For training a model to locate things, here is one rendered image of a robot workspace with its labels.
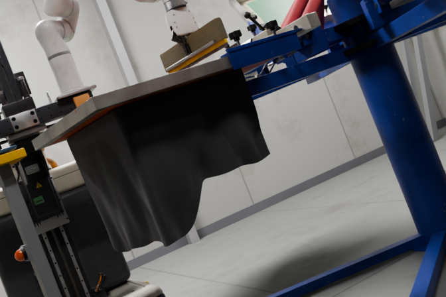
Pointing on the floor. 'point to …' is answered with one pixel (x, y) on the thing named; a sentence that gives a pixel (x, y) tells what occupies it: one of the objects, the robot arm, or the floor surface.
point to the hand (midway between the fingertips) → (191, 48)
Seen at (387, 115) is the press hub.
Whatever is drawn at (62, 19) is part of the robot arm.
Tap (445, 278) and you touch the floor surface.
